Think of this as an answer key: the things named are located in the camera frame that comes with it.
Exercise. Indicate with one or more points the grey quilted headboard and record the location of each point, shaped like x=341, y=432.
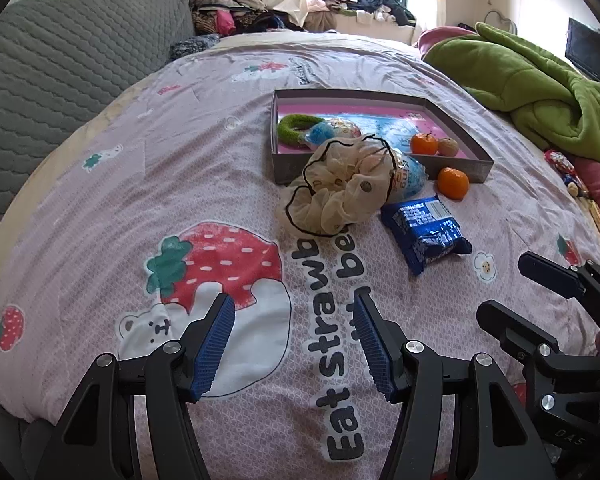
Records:
x=55, y=60

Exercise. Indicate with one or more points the orange mandarin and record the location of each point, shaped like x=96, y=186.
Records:
x=424, y=145
x=452, y=182

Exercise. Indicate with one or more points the blue snack packet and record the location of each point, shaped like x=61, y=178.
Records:
x=420, y=230

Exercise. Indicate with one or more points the blue plastic toy egg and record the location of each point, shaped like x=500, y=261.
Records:
x=411, y=177

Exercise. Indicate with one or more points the green fleece blanket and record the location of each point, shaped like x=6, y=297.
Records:
x=530, y=85

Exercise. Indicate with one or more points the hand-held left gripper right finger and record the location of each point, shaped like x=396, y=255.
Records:
x=372, y=350

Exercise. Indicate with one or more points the pile of dark clothes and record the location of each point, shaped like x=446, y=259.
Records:
x=360, y=0

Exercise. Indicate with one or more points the white round-topped object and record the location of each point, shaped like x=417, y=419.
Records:
x=487, y=17

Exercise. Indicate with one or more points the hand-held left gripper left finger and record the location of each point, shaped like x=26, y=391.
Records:
x=210, y=345

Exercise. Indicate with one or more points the brown walnut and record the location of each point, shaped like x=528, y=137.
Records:
x=448, y=147

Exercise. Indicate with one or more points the black flat television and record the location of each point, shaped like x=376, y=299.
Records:
x=587, y=52

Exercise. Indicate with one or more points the pile of mixed clothes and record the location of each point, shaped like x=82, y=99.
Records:
x=225, y=10

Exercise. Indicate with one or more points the beige scrunchie with black trim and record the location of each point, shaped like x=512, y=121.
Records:
x=340, y=195

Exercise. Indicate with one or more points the grey shallow cardboard box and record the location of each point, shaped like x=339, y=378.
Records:
x=290, y=170

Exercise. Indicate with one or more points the dark patterned cloth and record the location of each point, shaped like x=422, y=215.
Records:
x=195, y=46

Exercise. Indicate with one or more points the red candy toy packet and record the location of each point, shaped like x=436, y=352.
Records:
x=560, y=165

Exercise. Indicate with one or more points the red and blue toy egg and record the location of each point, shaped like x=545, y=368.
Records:
x=340, y=127

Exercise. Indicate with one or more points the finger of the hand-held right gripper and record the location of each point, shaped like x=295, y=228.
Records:
x=500, y=322
x=545, y=272

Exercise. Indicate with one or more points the pink pillow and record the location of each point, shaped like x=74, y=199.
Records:
x=440, y=40

